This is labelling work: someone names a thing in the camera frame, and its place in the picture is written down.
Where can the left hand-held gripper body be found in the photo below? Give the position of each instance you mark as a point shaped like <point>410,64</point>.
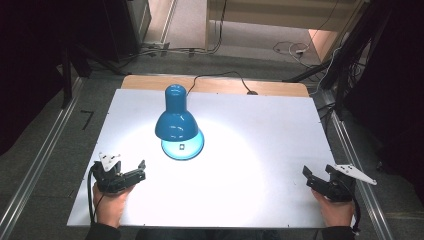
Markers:
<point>108,175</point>

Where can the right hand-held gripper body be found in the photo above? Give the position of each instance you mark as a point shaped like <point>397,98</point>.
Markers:
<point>343,185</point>

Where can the blue desk lamp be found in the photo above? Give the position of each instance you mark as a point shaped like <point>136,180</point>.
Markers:
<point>176,124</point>

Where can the person's right hand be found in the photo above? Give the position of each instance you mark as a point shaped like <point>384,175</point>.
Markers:
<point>333,213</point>

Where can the person's left hand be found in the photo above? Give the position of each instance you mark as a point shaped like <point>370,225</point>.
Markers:
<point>111,206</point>

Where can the white board sheet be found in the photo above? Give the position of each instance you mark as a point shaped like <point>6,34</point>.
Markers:
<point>250,140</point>

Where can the person's dark clothing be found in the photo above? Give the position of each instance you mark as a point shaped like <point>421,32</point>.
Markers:
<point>216,234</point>

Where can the wooden table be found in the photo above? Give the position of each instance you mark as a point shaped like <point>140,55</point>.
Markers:
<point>216,86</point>

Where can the black metal stand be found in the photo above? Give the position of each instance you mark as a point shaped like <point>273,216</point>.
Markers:
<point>346,60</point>

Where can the grey power strip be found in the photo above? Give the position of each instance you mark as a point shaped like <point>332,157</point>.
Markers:
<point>155,45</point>

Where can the black cabinet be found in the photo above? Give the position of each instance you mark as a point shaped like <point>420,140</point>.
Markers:
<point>110,26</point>

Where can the light wooden furniture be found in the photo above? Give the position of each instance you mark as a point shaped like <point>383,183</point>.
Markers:
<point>283,13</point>

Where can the aluminium rail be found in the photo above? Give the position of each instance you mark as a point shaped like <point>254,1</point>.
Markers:
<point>360,186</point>
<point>40,160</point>

